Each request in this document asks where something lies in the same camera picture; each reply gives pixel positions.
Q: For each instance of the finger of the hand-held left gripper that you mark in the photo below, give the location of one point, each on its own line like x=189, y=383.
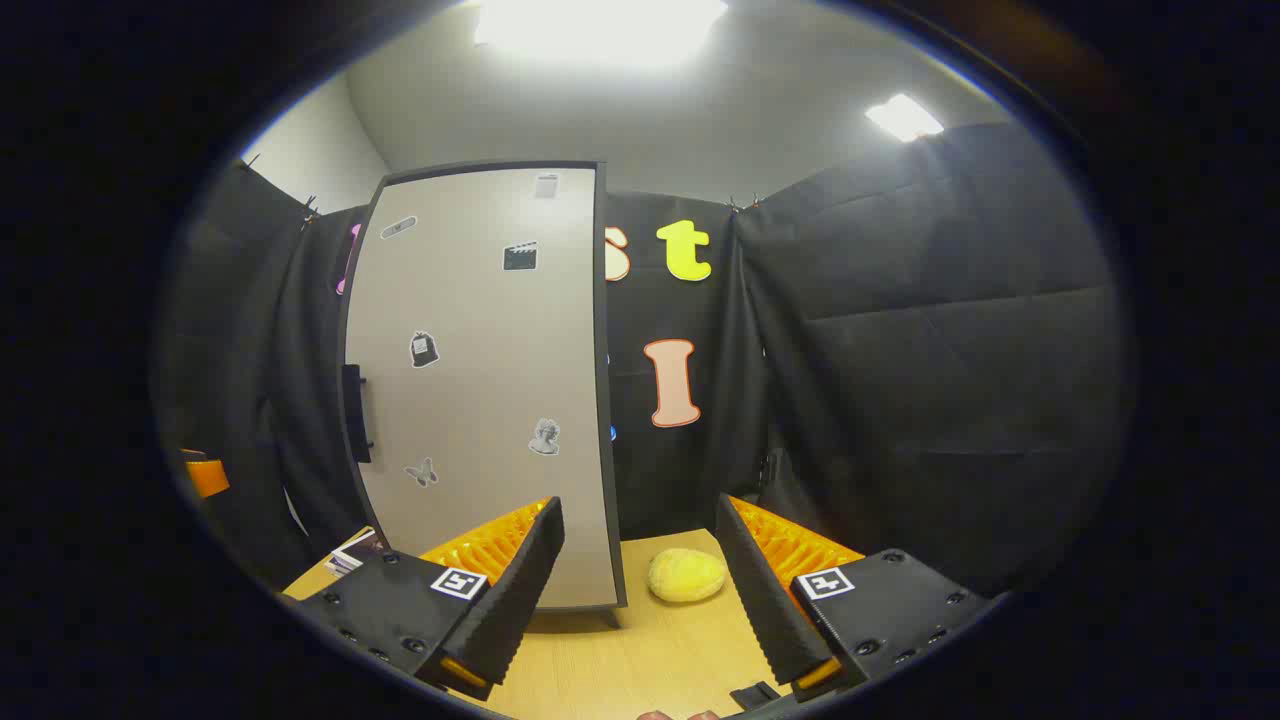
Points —
x=207, y=477

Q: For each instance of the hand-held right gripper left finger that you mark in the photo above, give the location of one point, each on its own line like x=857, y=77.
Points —
x=520, y=590

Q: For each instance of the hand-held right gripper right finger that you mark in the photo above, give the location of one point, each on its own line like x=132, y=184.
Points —
x=765, y=600

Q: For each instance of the white cabinet door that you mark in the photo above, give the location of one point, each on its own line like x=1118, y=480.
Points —
x=480, y=400

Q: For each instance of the dark grey cabinet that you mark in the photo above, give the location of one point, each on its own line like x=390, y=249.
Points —
x=604, y=400

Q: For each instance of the yellow sponge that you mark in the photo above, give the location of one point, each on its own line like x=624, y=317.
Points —
x=686, y=576

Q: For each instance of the white book with portrait cover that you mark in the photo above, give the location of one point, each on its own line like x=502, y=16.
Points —
x=360, y=548

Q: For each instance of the black backdrop cloth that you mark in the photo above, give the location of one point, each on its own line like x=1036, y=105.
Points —
x=900, y=350

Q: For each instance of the small ceiling light panel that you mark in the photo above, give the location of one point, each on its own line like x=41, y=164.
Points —
x=903, y=117

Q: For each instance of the large ceiling light panel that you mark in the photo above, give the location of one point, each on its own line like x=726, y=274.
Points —
x=600, y=28

